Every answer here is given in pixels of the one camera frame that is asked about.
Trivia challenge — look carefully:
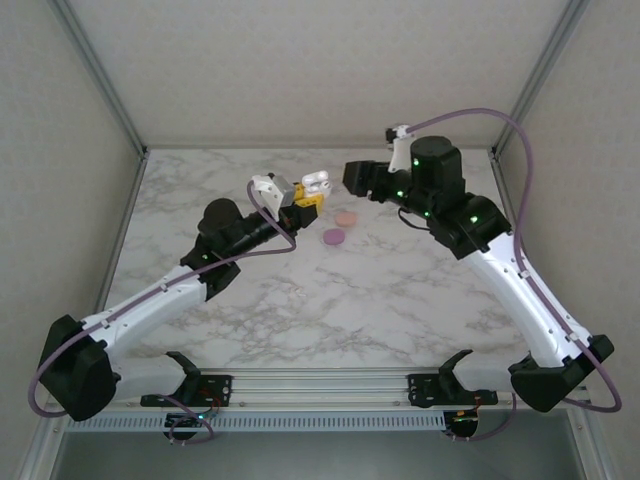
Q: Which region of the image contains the white earbud charging case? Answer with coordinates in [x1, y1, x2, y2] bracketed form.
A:
[301, 169, 333, 197]

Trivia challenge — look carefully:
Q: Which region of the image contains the black controller board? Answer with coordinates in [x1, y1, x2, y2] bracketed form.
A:
[164, 408, 215, 446]
[442, 409, 482, 442]

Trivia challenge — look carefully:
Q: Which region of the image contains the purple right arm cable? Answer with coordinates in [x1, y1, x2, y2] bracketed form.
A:
[408, 107, 624, 444]

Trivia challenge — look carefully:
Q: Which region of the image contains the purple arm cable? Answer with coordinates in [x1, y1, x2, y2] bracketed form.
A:
[27, 180, 299, 446]
[408, 107, 624, 444]

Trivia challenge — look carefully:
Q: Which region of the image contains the aluminium frame post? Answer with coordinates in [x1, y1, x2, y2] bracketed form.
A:
[52, 0, 151, 161]
[489, 0, 591, 161]

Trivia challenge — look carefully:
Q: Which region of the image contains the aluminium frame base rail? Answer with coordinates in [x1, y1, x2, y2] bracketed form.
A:
[47, 367, 594, 414]

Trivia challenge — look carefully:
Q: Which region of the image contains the white slotted cable duct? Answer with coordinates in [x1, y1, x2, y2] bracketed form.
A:
[66, 412, 447, 432]

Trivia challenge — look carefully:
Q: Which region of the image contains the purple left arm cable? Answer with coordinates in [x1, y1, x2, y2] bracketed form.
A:
[27, 180, 299, 446]

